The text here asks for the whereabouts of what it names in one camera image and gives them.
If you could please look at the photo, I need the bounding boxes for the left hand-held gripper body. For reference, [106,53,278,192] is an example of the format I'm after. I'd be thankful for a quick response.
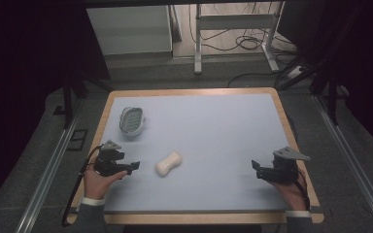
[92,139,134,178]

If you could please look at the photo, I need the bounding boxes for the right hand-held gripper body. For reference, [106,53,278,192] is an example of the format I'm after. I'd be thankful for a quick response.
[259,146,312,184]

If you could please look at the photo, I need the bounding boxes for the person's left hand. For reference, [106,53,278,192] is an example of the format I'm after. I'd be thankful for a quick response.
[83,164,128,202]

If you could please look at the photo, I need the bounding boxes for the person's right hand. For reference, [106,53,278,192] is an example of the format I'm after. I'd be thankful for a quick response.
[269,177,309,212]

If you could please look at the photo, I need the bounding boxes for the black floor plate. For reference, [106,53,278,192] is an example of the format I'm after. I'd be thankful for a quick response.
[66,128,89,151]

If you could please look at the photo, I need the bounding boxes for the light blue table mat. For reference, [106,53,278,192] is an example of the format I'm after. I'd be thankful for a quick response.
[100,92,291,214]

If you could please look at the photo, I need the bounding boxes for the black metal stand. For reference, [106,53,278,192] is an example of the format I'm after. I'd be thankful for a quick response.
[310,61,351,126]
[61,64,114,130]

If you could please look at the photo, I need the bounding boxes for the white power strip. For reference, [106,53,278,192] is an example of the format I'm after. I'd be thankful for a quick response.
[285,65,309,82]

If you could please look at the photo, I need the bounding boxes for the white cabinet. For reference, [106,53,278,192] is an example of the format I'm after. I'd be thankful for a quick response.
[85,4,174,56]

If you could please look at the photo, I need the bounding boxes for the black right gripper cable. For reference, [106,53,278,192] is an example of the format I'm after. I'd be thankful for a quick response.
[292,168,312,212]

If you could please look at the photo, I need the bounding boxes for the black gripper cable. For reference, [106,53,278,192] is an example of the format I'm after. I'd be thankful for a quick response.
[61,145,103,228]
[292,168,312,212]

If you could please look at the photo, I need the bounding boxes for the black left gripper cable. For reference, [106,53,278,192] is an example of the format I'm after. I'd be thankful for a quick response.
[61,145,103,228]

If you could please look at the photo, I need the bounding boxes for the silver floor rail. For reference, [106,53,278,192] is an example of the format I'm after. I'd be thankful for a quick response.
[14,106,85,233]
[312,93,373,233]

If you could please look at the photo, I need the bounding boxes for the black floor cables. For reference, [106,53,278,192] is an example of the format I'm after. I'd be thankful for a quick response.
[187,2,298,89]

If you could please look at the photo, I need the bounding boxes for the white metal desk frame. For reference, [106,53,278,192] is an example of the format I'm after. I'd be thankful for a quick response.
[193,1,287,76]

